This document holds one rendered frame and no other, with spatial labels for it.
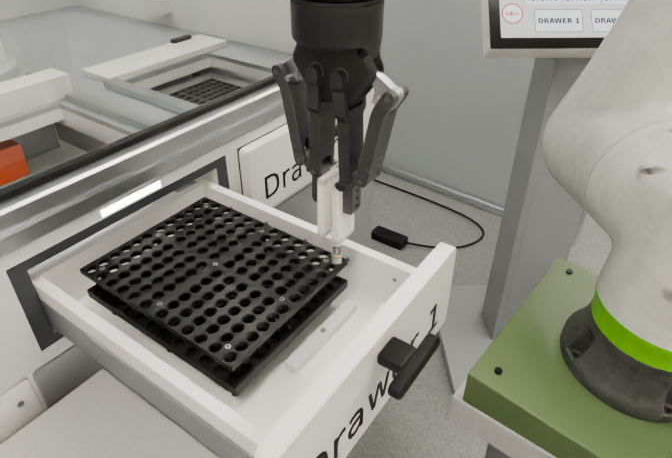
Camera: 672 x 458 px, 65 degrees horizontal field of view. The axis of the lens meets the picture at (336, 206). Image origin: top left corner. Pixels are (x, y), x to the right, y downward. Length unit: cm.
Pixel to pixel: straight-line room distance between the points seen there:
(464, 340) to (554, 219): 48
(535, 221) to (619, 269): 89
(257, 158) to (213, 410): 39
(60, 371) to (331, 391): 37
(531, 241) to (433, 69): 101
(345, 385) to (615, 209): 31
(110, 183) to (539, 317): 52
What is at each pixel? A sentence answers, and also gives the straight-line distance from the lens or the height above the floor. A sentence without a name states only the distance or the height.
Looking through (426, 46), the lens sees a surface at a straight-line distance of 226.
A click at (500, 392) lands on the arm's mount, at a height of 80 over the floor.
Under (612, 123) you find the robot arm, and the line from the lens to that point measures 61.
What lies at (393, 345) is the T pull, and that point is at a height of 91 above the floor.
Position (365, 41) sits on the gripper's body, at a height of 114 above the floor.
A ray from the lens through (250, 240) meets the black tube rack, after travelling 61.
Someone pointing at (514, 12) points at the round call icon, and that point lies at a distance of 113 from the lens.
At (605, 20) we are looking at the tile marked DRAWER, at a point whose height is 100.
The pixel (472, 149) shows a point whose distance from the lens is 228.
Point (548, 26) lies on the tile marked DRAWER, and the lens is 114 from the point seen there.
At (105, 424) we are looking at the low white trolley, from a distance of 65.
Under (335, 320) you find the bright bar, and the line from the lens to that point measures 58.
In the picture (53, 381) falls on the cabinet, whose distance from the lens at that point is 70.
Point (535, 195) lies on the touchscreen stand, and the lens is 141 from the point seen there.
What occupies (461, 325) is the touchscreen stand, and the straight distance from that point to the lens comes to 175.
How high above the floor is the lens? 126
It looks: 33 degrees down
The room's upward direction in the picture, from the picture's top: straight up
